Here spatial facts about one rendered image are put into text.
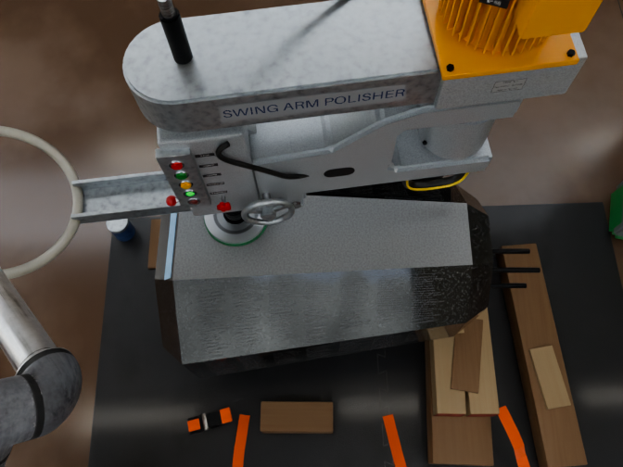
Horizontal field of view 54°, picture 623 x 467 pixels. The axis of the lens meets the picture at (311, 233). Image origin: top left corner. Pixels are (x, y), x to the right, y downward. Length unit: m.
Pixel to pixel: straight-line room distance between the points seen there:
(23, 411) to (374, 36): 0.98
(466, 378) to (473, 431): 0.23
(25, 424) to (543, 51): 1.20
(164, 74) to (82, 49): 2.43
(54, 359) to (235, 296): 0.93
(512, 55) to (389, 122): 0.32
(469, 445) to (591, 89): 1.99
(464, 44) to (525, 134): 2.04
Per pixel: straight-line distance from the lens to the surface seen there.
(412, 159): 1.71
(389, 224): 2.08
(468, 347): 2.59
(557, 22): 1.20
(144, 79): 1.34
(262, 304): 2.07
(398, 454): 2.73
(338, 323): 2.11
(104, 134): 3.39
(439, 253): 2.06
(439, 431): 2.63
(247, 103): 1.30
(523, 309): 2.83
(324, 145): 1.54
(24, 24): 4.00
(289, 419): 2.61
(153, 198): 1.90
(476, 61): 1.32
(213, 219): 2.04
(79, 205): 1.93
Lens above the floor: 2.73
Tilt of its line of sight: 68 degrees down
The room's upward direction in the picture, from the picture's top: 3 degrees counter-clockwise
